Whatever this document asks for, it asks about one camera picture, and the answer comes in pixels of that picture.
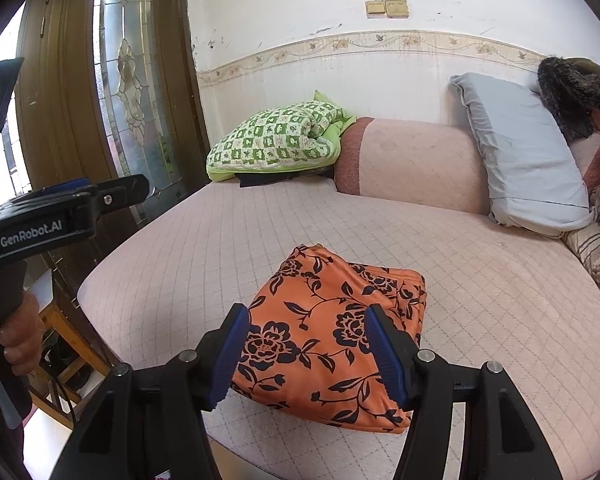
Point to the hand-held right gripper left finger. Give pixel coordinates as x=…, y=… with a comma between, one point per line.
x=230, y=355

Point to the person's left hand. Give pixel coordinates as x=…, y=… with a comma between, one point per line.
x=25, y=340

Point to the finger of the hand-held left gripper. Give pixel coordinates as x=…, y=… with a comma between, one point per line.
x=120, y=195

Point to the beige wall switch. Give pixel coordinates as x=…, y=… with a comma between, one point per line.
x=397, y=7
x=376, y=8

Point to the wooden stool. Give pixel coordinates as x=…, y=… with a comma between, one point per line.
x=75, y=340

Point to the orange floral blouse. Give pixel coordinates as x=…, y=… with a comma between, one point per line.
x=320, y=350

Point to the dark furry cloth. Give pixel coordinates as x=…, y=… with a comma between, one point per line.
x=570, y=95

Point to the pink and brown bolster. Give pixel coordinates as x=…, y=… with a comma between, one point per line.
x=415, y=165

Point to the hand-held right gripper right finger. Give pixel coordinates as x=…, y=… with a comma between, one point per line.
x=387, y=355

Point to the wooden door with stained glass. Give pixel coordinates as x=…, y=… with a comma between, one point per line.
x=80, y=85

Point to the green patterned pillow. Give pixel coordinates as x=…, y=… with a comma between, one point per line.
x=270, y=140

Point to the light blue pillow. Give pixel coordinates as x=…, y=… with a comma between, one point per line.
x=520, y=160

